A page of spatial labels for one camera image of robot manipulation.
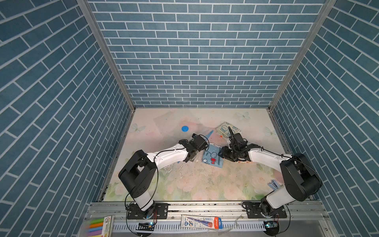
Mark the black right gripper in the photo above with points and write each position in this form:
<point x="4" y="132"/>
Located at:
<point x="223" y="153"/>

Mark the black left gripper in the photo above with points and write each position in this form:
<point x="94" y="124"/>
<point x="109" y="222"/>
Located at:
<point x="195" y="155"/>

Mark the blue cartoon towel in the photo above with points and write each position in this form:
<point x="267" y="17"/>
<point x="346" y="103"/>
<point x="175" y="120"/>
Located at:
<point x="211" y="156"/>

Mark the clear vacuum bag blue zip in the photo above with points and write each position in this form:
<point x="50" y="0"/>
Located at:
<point x="170" y="124"/>

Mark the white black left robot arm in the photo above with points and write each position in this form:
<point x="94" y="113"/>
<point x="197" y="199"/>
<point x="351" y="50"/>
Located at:
<point x="138" y="173"/>

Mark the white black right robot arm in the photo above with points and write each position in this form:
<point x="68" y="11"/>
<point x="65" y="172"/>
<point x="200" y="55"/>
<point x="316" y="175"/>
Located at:
<point x="300" y="179"/>

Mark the pink pen holder cup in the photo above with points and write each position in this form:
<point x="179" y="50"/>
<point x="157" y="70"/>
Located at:
<point x="277" y="181"/>

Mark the red blue toothbrush package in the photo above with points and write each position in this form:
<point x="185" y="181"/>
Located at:
<point x="201" y="222"/>

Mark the coloured marker pack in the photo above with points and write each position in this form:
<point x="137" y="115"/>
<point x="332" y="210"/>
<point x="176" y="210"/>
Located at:
<point x="102" y="227"/>

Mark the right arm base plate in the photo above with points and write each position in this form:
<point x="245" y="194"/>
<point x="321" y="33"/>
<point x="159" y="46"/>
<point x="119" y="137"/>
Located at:
<point x="256" y="210"/>

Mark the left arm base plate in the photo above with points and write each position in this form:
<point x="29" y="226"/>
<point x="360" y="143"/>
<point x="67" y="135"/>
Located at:
<point x="148" y="211"/>

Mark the aluminium mounting rail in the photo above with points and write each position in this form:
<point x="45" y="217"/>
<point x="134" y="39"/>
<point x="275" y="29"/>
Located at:
<point x="308" y="210"/>

